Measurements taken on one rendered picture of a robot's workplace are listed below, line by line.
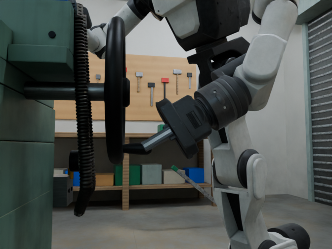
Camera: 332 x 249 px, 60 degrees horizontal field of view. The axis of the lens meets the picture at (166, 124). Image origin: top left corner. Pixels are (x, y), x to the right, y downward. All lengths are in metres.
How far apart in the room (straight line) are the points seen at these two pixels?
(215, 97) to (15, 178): 0.39
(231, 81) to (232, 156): 0.52
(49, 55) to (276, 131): 4.24
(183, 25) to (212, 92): 0.52
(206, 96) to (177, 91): 3.48
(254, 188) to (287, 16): 0.59
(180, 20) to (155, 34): 3.20
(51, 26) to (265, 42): 0.39
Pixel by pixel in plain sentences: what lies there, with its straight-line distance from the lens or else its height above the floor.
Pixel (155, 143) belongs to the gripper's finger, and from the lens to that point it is 0.53.
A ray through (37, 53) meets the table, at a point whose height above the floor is 0.85.
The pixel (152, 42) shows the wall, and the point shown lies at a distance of 4.17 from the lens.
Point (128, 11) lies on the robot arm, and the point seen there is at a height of 1.24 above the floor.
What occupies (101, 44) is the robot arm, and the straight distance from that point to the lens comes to 1.24.
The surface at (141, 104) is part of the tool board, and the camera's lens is 3.91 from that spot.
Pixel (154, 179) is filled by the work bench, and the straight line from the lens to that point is 3.49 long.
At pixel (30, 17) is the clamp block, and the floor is 0.92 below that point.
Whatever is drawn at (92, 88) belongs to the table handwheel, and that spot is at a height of 0.81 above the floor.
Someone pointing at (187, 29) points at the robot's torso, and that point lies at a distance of 1.01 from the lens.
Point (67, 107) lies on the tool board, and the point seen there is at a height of 1.19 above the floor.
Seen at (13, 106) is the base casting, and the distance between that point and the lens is 0.56.
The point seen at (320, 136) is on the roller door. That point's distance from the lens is 4.06.
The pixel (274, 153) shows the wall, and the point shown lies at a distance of 4.57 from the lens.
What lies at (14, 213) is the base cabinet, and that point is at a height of 0.58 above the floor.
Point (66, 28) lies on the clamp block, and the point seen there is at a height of 0.91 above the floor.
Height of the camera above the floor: 0.70
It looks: 4 degrees up
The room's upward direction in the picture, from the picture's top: straight up
